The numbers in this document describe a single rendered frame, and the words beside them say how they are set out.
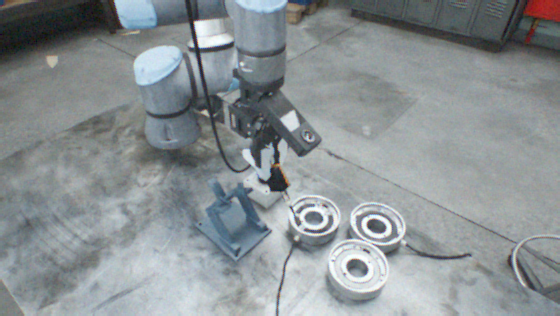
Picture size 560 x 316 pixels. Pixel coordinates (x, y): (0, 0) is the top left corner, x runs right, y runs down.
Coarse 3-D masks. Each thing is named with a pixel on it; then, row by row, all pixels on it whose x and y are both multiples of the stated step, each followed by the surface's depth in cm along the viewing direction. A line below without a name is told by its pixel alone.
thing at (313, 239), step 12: (300, 204) 75; (324, 204) 75; (288, 216) 71; (300, 216) 72; (312, 216) 75; (324, 216) 72; (336, 216) 72; (312, 228) 70; (336, 228) 69; (300, 240) 71; (312, 240) 68; (324, 240) 69
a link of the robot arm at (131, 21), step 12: (120, 0) 48; (132, 0) 48; (144, 0) 49; (156, 0) 49; (168, 0) 50; (180, 0) 50; (192, 0) 51; (120, 12) 49; (132, 12) 49; (144, 12) 50; (156, 12) 50; (168, 12) 51; (180, 12) 51; (132, 24) 51; (144, 24) 51; (156, 24) 52; (168, 24) 53
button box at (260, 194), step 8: (248, 176) 79; (256, 176) 79; (248, 184) 77; (256, 184) 77; (264, 184) 77; (256, 192) 77; (264, 192) 75; (272, 192) 76; (256, 200) 79; (264, 200) 76; (272, 200) 78
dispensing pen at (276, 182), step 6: (270, 162) 67; (270, 168) 66; (276, 168) 65; (276, 174) 65; (282, 174) 66; (270, 180) 67; (276, 180) 66; (282, 180) 66; (270, 186) 68; (276, 186) 67; (282, 186) 66; (282, 192) 68; (288, 198) 68; (288, 204) 69; (294, 216) 70
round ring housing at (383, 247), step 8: (360, 208) 73; (368, 208) 74; (376, 208) 74; (384, 208) 73; (392, 208) 72; (352, 216) 71; (368, 216) 73; (376, 216) 72; (392, 216) 72; (352, 224) 69; (368, 224) 73; (376, 224) 73; (384, 224) 71; (400, 224) 71; (352, 232) 69; (368, 232) 69; (384, 232) 72; (400, 232) 69; (360, 240) 68; (368, 240) 66; (400, 240) 67; (384, 248) 67; (392, 248) 67
